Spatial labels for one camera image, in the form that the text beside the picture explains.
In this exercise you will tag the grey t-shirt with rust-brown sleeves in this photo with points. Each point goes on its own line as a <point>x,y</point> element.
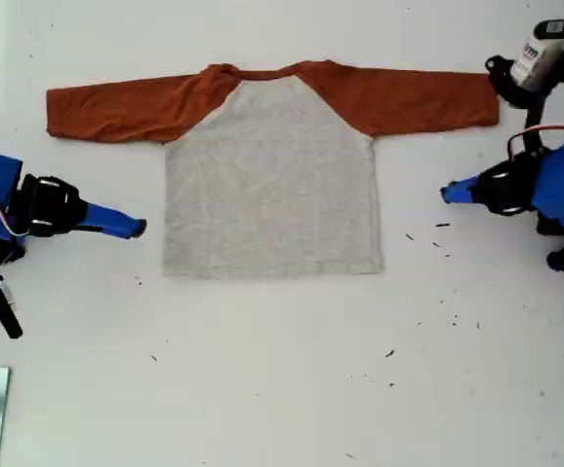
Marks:
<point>272,194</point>

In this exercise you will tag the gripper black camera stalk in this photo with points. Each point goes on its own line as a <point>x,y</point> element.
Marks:
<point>535,121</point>
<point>10,316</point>

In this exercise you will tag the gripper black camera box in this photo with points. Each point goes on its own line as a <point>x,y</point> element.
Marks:
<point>537,58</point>

